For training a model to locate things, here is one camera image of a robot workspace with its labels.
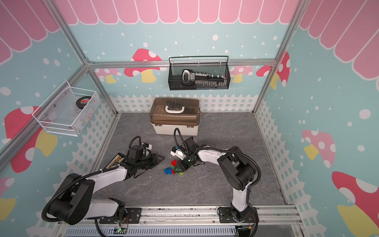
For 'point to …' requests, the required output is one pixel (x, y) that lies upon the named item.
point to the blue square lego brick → (168, 171)
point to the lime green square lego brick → (181, 173)
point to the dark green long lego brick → (177, 169)
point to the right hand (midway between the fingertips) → (176, 170)
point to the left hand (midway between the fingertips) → (163, 161)
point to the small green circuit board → (120, 230)
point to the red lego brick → (173, 162)
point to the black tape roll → (82, 101)
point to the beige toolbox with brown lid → (166, 114)
